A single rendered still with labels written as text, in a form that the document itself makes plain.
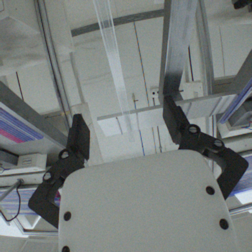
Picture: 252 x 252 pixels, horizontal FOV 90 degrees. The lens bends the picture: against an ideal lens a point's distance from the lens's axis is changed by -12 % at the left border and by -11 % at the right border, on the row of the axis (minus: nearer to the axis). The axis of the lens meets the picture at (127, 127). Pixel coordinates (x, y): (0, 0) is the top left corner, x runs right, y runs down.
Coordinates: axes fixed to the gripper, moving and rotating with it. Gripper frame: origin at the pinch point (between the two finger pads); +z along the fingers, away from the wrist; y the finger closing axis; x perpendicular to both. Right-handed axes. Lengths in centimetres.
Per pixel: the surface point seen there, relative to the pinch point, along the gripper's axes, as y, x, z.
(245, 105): 47, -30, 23
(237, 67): 175, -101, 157
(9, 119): -38.2, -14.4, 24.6
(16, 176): -73, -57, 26
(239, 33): 184, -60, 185
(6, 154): -65, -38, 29
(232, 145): 50, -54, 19
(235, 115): 46, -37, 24
